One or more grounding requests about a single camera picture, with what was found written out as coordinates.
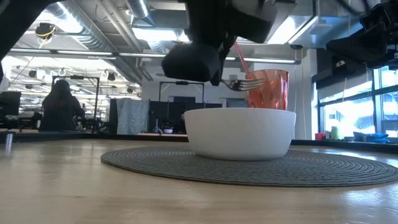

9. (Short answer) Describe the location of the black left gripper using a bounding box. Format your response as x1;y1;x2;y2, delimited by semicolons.
160;0;280;87

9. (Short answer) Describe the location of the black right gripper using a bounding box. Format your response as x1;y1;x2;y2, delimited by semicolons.
325;2;398;70

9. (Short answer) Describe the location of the red drinking straw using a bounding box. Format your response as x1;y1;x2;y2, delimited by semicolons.
233;41;257;82

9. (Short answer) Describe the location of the silver metal fork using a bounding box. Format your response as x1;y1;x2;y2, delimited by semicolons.
221;78;266;93

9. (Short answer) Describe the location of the orange faceted plastic tumbler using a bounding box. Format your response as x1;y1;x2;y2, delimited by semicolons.
245;68;290;111

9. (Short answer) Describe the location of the white bowl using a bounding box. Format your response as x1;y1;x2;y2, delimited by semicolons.
183;107;297;162

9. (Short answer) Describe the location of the black office partition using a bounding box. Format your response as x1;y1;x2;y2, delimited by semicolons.
148;95;223;134

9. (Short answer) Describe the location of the yellow-green thread spool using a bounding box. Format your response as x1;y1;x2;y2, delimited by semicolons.
330;126;343;141

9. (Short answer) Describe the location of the blue cloth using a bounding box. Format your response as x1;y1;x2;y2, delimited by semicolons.
353;131;391;144

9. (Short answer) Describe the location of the grey cloth divider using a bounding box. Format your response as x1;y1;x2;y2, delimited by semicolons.
116;98;150;135

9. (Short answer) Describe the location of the round grey woven placemat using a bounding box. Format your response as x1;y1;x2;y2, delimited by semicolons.
101;146;398;188

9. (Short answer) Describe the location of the long ceiling light bar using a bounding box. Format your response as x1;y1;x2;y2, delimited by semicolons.
8;48;301;65

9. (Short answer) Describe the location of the person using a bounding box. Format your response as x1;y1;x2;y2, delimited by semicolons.
38;79;86;132

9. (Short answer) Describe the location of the black computer monitor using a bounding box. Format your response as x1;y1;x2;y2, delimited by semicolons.
0;91;22;118

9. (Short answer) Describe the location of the black robot rig frame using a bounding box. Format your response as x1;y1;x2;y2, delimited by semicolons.
51;75;101;131
159;80;205;104

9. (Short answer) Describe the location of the yellow hanging cable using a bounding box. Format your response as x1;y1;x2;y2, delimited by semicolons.
342;77;349;103

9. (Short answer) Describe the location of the short silver ventilation duct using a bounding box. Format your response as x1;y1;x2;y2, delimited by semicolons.
126;0;155;20

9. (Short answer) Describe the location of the long silver ventilation duct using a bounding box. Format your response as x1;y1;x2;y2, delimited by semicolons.
46;0;144;85

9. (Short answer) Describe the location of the yellow ceiling cable reel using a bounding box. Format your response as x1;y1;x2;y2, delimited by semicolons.
34;22;57;40

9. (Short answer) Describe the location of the small grey metal post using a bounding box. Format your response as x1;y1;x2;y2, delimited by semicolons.
5;132;15;153

